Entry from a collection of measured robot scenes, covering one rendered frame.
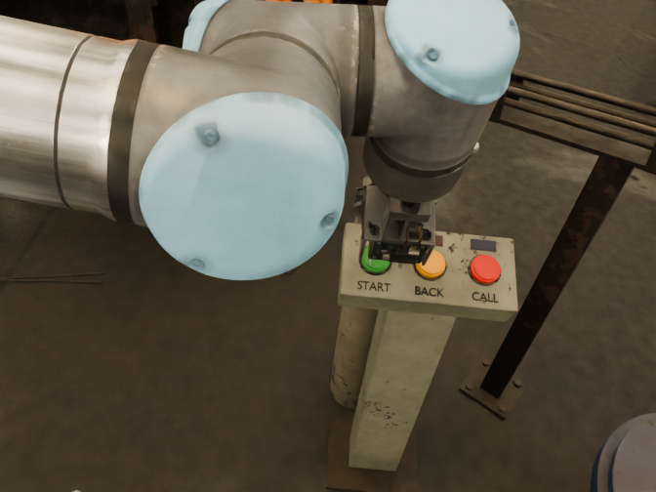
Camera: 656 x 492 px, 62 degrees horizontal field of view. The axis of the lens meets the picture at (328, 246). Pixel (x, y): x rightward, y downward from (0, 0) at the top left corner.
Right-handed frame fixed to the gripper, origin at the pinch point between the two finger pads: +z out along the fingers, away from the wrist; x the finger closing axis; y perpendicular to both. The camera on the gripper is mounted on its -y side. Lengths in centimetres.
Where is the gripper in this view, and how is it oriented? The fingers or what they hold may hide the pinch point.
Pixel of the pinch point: (383, 237)
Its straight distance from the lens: 69.5
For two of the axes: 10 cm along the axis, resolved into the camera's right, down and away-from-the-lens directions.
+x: 10.0, 0.9, 0.1
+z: -0.4, 4.2, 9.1
